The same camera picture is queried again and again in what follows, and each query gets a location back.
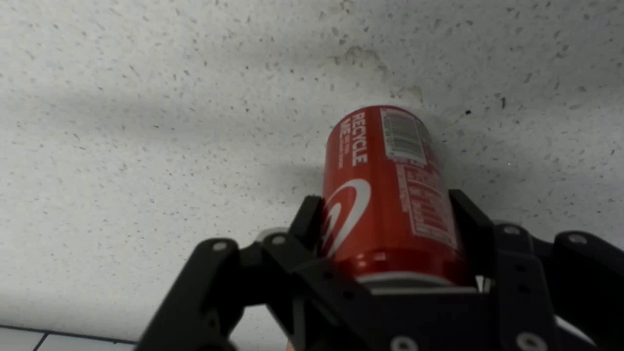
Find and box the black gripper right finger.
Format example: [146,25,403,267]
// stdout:
[450,189,624,351]

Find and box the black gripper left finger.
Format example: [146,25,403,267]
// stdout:
[134,194,485,351]

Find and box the red soda can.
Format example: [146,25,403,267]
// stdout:
[319,105,470,286]

